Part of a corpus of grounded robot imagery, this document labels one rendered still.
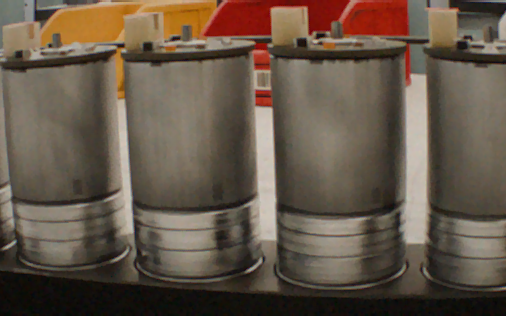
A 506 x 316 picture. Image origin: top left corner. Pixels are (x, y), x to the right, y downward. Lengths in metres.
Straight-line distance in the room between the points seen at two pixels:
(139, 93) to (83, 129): 0.02
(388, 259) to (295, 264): 0.02
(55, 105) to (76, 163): 0.01
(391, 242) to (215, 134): 0.04
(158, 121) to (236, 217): 0.02
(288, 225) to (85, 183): 0.04
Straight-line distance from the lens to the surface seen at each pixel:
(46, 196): 0.16
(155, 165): 0.15
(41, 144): 0.16
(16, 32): 0.17
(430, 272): 0.15
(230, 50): 0.15
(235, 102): 0.15
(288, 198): 0.15
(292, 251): 0.15
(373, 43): 0.15
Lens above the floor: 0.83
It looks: 12 degrees down
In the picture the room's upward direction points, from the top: 2 degrees counter-clockwise
